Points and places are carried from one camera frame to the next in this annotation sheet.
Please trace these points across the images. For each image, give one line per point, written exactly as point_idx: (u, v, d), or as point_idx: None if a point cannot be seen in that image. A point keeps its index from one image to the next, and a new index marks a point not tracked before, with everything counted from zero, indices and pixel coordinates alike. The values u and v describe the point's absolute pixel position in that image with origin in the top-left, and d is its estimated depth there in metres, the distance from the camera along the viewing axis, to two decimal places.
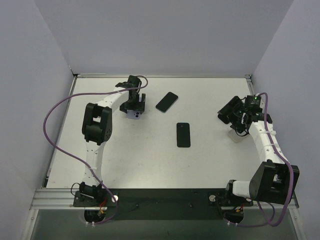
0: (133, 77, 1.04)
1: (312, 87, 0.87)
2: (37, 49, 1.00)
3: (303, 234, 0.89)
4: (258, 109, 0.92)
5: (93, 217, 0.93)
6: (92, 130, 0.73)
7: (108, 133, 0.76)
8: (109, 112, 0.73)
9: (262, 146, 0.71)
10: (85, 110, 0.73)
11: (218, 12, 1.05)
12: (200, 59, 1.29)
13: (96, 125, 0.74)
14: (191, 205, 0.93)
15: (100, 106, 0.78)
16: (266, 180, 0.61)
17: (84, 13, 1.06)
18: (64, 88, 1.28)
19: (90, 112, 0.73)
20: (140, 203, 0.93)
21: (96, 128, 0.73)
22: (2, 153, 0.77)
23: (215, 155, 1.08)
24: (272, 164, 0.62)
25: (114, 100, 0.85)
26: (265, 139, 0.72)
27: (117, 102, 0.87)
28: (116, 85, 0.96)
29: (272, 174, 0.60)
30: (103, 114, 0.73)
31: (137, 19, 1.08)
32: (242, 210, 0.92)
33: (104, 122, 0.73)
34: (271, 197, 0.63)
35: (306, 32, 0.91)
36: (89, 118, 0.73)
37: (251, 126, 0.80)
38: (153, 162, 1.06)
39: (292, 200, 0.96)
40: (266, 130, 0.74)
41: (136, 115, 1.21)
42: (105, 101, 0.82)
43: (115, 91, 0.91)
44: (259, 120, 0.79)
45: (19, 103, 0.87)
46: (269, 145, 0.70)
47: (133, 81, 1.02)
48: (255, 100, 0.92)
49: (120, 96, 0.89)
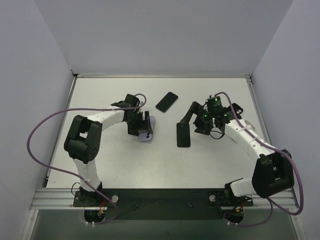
0: (131, 96, 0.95)
1: (311, 87, 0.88)
2: (37, 49, 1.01)
3: (303, 233, 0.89)
4: (223, 109, 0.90)
5: (93, 217, 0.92)
6: (75, 145, 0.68)
7: (93, 151, 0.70)
8: (98, 127, 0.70)
9: (247, 143, 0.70)
10: (73, 122, 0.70)
11: (218, 12, 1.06)
12: (199, 59, 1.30)
13: (81, 140, 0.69)
14: (191, 205, 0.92)
15: (89, 119, 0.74)
16: (266, 175, 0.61)
17: (84, 12, 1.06)
18: (64, 87, 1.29)
19: (77, 125, 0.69)
20: (140, 203, 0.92)
21: (81, 144, 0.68)
22: (2, 153, 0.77)
23: (215, 155, 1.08)
24: (265, 158, 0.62)
25: (106, 117, 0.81)
26: (246, 136, 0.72)
27: (108, 121, 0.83)
28: (111, 104, 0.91)
29: (268, 166, 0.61)
30: (92, 128, 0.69)
31: (137, 18, 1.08)
32: (242, 210, 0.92)
33: (90, 138, 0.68)
34: (279, 189, 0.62)
35: (305, 33, 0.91)
36: (75, 131, 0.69)
37: (227, 128, 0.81)
38: (153, 162, 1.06)
39: (292, 199, 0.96)
40: (242, 127, 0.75)
41: (147, 135, 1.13)
42: (96, 116, 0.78)
43: (110, 108, 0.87)
44: (231, 120, 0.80)
45: (19, 102, 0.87)
46: (253, 140, 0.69)
47: (129, 102, 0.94)
48: (216, 101, 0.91)
49: (114, 114, 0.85)
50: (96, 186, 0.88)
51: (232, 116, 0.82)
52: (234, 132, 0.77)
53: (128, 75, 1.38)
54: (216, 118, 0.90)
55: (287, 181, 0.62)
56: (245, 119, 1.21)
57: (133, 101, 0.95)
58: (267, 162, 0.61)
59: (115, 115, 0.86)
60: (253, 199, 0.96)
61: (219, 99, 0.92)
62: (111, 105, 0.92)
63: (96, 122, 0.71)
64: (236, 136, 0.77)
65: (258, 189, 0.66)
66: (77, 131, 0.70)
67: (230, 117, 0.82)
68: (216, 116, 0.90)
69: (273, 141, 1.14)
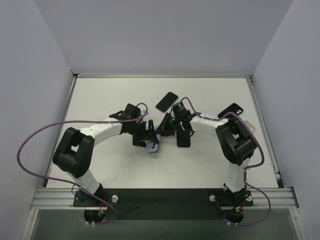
0: (132, 107, 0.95)
1: (312, 87, 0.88)
2: (36, 49, 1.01)
3: (303, 234, 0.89)
4: (187, 111, 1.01)
5: (93, 217, 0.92)
6: (64, 159, 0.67)
7: (83, 166, 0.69)
8: (90, 142, 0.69)
9: (208, 125, 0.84)
10: (64, 135, 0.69)
11: (218, 12, 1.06)
12: (199, 59, 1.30)
13: (70, 155, 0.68)
14: (191, 205, 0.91)
15: (82, 133, 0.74)
16: (227, 139, 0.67)
17: (84, 13, 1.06)
18: (64, 88, 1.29)
19: (69, 137, 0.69)
20: (140, 203, 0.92)
21: (71, 158, 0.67)
22: (2, 153, 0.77)
23: (215, 154, 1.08)
24: (221, 127, 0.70)
25: (100, 130, 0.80)
26: (205, 121, 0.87)
27: (103, 134, 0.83)
28: (110, 116, 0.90)
29: (225, 131, 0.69)
30: (83, 142, 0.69)
31: (137, 18, 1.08)
32: (242, 210, 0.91)
33: (81, 152, 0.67)
34: (245, 149, 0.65)
35: (305, 33, 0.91)
36: (65, 144, 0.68)
37: (193, 124, 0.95)
38: (153, 162, 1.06)
39: (292, 199, 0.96)
40: (201, 117, 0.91)
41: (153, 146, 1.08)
42: (90, 130, 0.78)
43: (107, 120, 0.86)
44: (193, 117, 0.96)
45: (19, 103, 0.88)
46: (210, 121, 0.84)
47: (130, 112, 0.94)
48: (180, 107, 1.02)
49: (109, 127, 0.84)
50: (96, 188, 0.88)
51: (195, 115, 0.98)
52: (198, 124, 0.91)
53: (128, 75, 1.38)
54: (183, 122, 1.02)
55: (249, 140, 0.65)
56: (245, 119, 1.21)
57: (133, 112, 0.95)
58: (224, 129, 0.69)
59: (111, 128, 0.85)
60: (253, 199, 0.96)
61: (182, 104, 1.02)
62: (108, 116, 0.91)
63: (88, 137, 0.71)
64: (200, 125, 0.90)
65: (233, 159, 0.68)
66: (68, 145, 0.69)
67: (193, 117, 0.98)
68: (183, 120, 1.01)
69: (273, 141, 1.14)
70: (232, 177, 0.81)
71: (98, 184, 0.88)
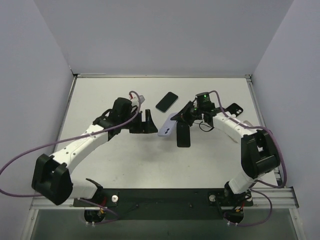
0: (120, 104, 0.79)
1: (311, 87, 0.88)
2: (36, 48, 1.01)
3: (303, 234, 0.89)
4: (211, 104, 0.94)
5: (93, 217, 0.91)
6: (42, 188, 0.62)
7: (65, 193, 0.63)
8: (62, 174, 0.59)
9: (233, 129, 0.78)
10: (37, 163, 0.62)
11: (218, 12, 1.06)
12: (199, 60, 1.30)
13: (48, 182, 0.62)
14: (191, 205, 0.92)
15: (55, 160, 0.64)
16: (251, 151, 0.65)
17: (84, 12, 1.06)
18: (64, 88, 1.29)
19: (41, 167, 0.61)
20: (140, 203, 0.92)
21: (48, 188, 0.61)
22: (2, 153, 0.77)
23: (215, 154, 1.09)
24: (248, 137, 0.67)
25: (78, 150, 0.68)
26: (231, 123, 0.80)
27: (85, 151, 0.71)
28: (93, 122, 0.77)
29: (252, 143, 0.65)
30: (55, 174, 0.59)
31: (137, 18, 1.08)
32: (242, 210, 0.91)
33: (55, 185, 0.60)
34: (266, 166, 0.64)
35: (305, 32, 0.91)
36: (39, 174, 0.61)
37: (215, 121, 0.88)
38: (153, 162, 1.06)
39: (292, 199, 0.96)
40: (227, 117, 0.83)
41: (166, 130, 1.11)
42: (66, 153, 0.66)
43: (87, 133, 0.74)
44: (218, 113, 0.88)
45: (19, 102, 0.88)
46: (237, 125, 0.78)
47: (119, 111, 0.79)
48: (205, 98, 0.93)
49: (91, 142, 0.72)
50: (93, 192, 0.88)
51: (219, 110, 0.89)
52: (221, 123, 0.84)
53: (128, 75, 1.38)
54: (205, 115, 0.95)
55: (273, 158, 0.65)
56: (245, 119, 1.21)
57: (122, 110, 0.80)
58: (252, 140, 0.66)
59: (94, 141, 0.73)
60: (253, 199, 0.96)
61: (208, 95, 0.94)
62: (92, 122, 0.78)
63: (62, 166, 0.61)
64: (223, 125, 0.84)
65: (249, 170, 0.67)
66: (44, 173, 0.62)
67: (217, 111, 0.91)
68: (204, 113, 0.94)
69: None
70: (238, 181, 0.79)
71: (92, 191, 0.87)
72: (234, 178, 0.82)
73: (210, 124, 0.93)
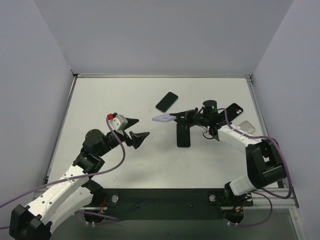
0: (89, 145, 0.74)
1: (311, 87, 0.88)
2: (36, 49, 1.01)
3: (303, 234, 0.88)
4: (218, 116, 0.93)
5: (93, 217, 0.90)
6: (18, 237, 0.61)
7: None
8: (37, 228, 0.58)
9: (237, 139, 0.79)
10: (12, 214, 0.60)
11: (218, 12, 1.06)
12: (199, 60, 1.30)
13: (25, 230, 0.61)
14: (191, 205, 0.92)
15: (30, 212, 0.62)
16: (257, 161, 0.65)
17: (84, 13, 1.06)
18: (64, 88, 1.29)
19: (16, 219, 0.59)
20: (140, 203, 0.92)
21: (24, 237, 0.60)
22: (2, 153, 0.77)
23: (215, 154, 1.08)
24: (252, 147, 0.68)
25: (55, 197, 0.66)
26: (235, 134, 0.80)
27: (63, 197, 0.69)
28: (73, 164, 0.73)
29: (257, 153, 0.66)
30: (30, 227, 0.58)
31: (137, 18, 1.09)
32: (242, 211, 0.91)
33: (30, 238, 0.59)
34: (273, 175, 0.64)
35: (305, 32, 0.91)
36: (14, 225, 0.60)
37: (219, 132, 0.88)
38: (153, 163, 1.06)
39: (292, 199, 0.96)
40: (231, 128, 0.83)
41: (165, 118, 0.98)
42: (42, 203, 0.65)
43: (66, 177, 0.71)
44: (223, 125, 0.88)
45: (19, 101, 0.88)
46: (242, 136, 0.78)
47: (92, 151, 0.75)
48: (213, 109, 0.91)
49: (69, 187, 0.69)
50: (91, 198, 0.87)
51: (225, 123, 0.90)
52: (225, 134, 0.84)
53: (128, 75, 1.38)
54: (210, 127, 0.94)
55: (280, 167, 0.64)
56: (245, 119, 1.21)
57: (94, 148, 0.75)
58: (256, 150, 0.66)
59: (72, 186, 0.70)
60: (253, 199, 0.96)
61: (216, 106, 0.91)
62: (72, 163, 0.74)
63: (36, 219, 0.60)
64: (228, 137, 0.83)
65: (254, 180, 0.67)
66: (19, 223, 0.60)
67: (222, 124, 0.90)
68: (210, 125, 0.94)
69: None
70: (241, 184, 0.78)
71: (90, 197, 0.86)
72: (236, 180, 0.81)
73: (215, 136, 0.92)
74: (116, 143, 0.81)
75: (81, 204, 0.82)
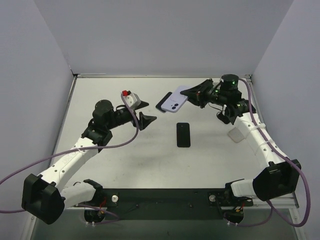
0: (99, 114, 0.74)
1: (310, 87, 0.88)
2: (36, 48, 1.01)
3: (303, 234, 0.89)
4: (238, 95, 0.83)
5: (93, 217, 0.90)
6: (32, 208, 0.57)
7: (59, 209, 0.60)
8: (53, 194, 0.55)
9: (258, 146, 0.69)
10: (24, 185, 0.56)
11: (217, 12, 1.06)
12: (199, 60, 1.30)
13: (39, 201, 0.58)
14: (191, 205, 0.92)
15: (44, 180, 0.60)
16: (272, 183, 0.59)
17: (84, 12, 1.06)
18: (64, 88, 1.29)
19: (29, 188, 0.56)
20: (140, 203, 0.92)
21: (39, 207, 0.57)
22: (3, 153, 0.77)
23: (215, 154, 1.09)
24: (272, 167, 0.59)
25: (67, 166, 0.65)
26: (259, 136, 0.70)
27: (74, 167, 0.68)
28: (81, 136, 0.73)
29: (275, 176, 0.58)
30: (45, 194, 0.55)
31: (137, 19, 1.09)
32: (242, 211, 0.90)
33: (46, 205, 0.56)
34: (279, 194, 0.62)
35: (305, 32, 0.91)
36: (27, 196, 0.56)
37: (238, 121, 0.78)
38: (153, 162, 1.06)
39: (292, 200, 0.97)
40: (255, 126, 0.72)
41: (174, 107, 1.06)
42: (55, 171, 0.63)
43: (76, 147, 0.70)
44: (244, 113, 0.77)
45: (19, 102, 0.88)
46: (265, 143, 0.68)
47: (101, 121, 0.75)
48: (233, 85, 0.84)
49: (80, 157, 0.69)
50: (91, 196, 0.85)
51: (246, 109, 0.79)
52: (246, 129, 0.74)
53: (128, 75, 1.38)
54: (227, 107, 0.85)
55: (289, 188, 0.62)
56: None
57: (103, 119, 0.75)
58: (275, 171, 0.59)
59: (82, 156, 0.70)
60: (253, 199, 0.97)
61: (236, 82, 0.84)
62: (81, 135, 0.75)
63: (51, 185, 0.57)
64: (249, 135, 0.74)
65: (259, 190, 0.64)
66: (33, 193, 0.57)
67: (243, 108, 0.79)
68: (227, 104, 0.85)
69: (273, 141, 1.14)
70: (242, 189, 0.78)
71: (93, 192, 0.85)
72: (237, 184, 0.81)
73: (231, 118, 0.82)
74: (125, 119, 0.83)
75: (85, 194, 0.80)
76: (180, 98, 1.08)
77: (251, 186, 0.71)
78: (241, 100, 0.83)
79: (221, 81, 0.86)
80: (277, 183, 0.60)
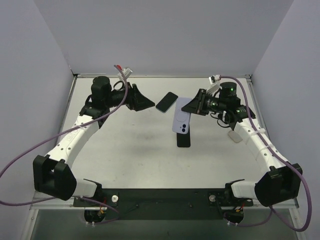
0: (97, 88, 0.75)
1: (310, 87, 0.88)
2: (36, 48, 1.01)
3: (303, 233, 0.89)
4: (237, 101, 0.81)
5: (93, 217, 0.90)
6: (46, 188, 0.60)
7: (71, 186, 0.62)
8: (64, 169, 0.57)
9: (258, 150, 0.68)
10: (34, 165, 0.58)
11: (217, 12, 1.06)
12: (199, 60, 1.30)
13: (51, 181, 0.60)
14: (191, 205, 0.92)
15: (52, 158, 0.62)
16: (273, 187, 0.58)
17: (84, 13, 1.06)
18: (64, 88, 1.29)
19: (40, 168, 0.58)
20: (140, 203, 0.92)
21: (52, 186, 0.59)
22: (3, 153, 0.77)
23: (215, 154, 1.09)
24: (274, 171, 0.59)
25: (72, 143, 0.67)
26: (259, 141, 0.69)
27: (78, 144, 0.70)
28: (80, 114, 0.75)
29: (277, 180, 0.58)
30: (55, 171, 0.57)
31: (137, 19, 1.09)
32: (242, 210, 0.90)
33: (59, 181, 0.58)
34: (282, 199, 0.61)
35: (305, 32, 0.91)
36: (39, 175, 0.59)
37: (238, 127, 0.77)
38: (153, 162, 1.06)
39: (292, 200, 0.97)
40: (255, 131, 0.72)
41: (183, 128, 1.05)
42: (61, 149, 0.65)
43: (77, 125, 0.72)
44: (244, 119, 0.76)
45: (19, 102, 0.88)
46: (265, 148, 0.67)
47: (100, 96, 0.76)
48: (232, 92, 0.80)
49: (83, 133, 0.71)
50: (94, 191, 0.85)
51: (246, 114, 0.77)
52: (246, 135, 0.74)
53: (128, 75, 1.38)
54: (227, 113, 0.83)
55: (292, 192, 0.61)
56: None
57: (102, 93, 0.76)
58: (276, 175, 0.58)
59: (85, 133, 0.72)
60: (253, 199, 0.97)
61: (235, 88, 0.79)
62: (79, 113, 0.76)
63: (61, 162, 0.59)
64: (248, 139, 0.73)
65: (260, 195, 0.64)
66: (44, 173, 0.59)
67: (243, 114, 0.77)
68: (227, 111, 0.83)
69: (273, 141, 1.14)
70: (243, 191, 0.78)
71: (95, 186, 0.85)
72: (238, 185, 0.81)
73: (231, 124, 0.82)
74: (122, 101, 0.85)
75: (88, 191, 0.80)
76: (184, 115, 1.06)
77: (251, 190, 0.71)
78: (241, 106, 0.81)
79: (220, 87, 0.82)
80: (279, 188, 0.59)
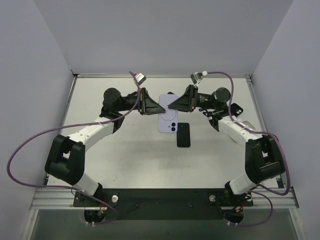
0: (108, 103, 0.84)
1: (311, 87, 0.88)
2: (35, 48, 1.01)
3: (303, 233, 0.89)
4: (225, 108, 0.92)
5: (93, 217, 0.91)
6: (56, 168, 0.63)
7: (79, 173, 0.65)
8: (80, 150, 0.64)
9: (238, 133, 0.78)
10: (53, 144, 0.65)
11: (218, 12, 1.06)
12: (199, 60, 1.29)
13: (62, 163, 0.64)
14: (191, 205, 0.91)
15: (71, 139, 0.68)
16: (256, 155, 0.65)
17: (84, 12, 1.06)
18: (64, 88, 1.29)
19: (58, 146, 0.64)
20: (140, 203, 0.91)
21: (62, 167, 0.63)
22: (3, 153, 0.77)
23: (215, 153, 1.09)
24: (252, 142, 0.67)
25: (91, 134, 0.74)
26: (236, 126, 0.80)
27: (95, 137, 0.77)
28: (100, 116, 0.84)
29: (257, 147, 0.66)
30: (73, 150, 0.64)
31: (137, 18, 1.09)
32: (242, 210, 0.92)
33: (72, 161, 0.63)
34: (271, 172, 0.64)
35: (306, 31, 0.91)
36: (55, 154, 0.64)
37: (219, 123, 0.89)
38: (153, 162, 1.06)
39: (292, 200, 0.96)
40: (232, 121, 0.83)
41: (172, 127, 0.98)
42: (80, 135, 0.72)
43: (97, 122, 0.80)
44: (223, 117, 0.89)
45: (18, 101, 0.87)
46: (242, 129, 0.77)
47: (111, 107, 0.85)
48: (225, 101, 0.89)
49: (101, 129, 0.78)
50: (93, 192, 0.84)
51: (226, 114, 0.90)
52: (226, 126, 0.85)
53: (128, 75, 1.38)
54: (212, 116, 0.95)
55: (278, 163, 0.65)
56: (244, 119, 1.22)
57: (113, 106, 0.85)
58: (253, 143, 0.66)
59: (102, 129, 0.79)
60: (253, 199, 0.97)
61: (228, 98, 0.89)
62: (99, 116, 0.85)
63: (78, 144, 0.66)
64: (229, 129, 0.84)
65: (250, 173, 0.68)
66: (58, 154, 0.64)
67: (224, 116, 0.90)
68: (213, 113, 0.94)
69: None
70: (240, 183, 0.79)
71: (94, 185, 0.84)
72: (236, 179, 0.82)
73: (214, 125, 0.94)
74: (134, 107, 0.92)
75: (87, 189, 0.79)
76: (170, 114, 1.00)
77: (245, 174, 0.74)
78: (226, 114, 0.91)
79: (214, 94, 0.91)
80: (261, 155, 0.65)
